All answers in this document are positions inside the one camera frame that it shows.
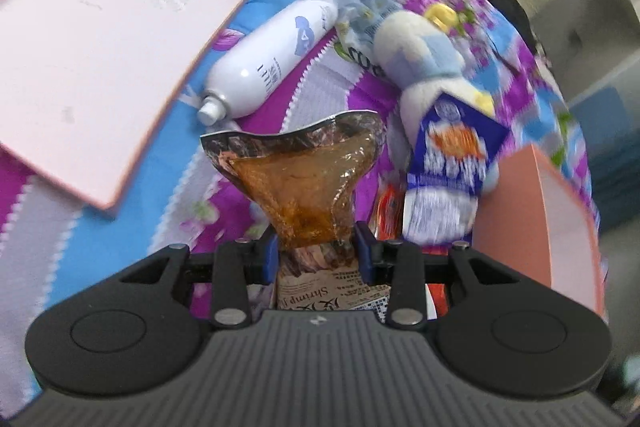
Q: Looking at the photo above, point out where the white spray bottle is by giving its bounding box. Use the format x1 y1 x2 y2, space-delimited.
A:
196 0 341 126

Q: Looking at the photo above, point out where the red orange snack packet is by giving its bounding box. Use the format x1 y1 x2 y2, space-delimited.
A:
374 186 453 322

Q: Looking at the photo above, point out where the purple floral striped quilt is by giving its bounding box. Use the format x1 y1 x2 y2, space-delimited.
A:
0 0 601 403

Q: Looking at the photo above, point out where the blue white snack packet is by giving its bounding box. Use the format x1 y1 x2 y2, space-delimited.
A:
402 89 511 244

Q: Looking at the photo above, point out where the pink cardboard box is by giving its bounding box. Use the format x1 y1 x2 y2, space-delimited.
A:
472 144 608 320

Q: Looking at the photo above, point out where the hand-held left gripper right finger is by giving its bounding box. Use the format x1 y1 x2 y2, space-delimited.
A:
356 222 525 329

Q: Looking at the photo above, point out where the pink box lid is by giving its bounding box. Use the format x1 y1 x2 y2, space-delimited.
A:
0 0 263 219

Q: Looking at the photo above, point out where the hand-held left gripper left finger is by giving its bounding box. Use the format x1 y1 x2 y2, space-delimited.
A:
117 234 279 329

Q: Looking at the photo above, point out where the white green-lettered packet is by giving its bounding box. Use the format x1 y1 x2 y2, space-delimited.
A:
334 7 386 78

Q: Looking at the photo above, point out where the brown clear snack packet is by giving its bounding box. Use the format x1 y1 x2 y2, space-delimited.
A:
200 109 396 323

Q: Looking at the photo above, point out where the blue plush doll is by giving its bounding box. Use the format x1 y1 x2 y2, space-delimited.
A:
372 4 501 192

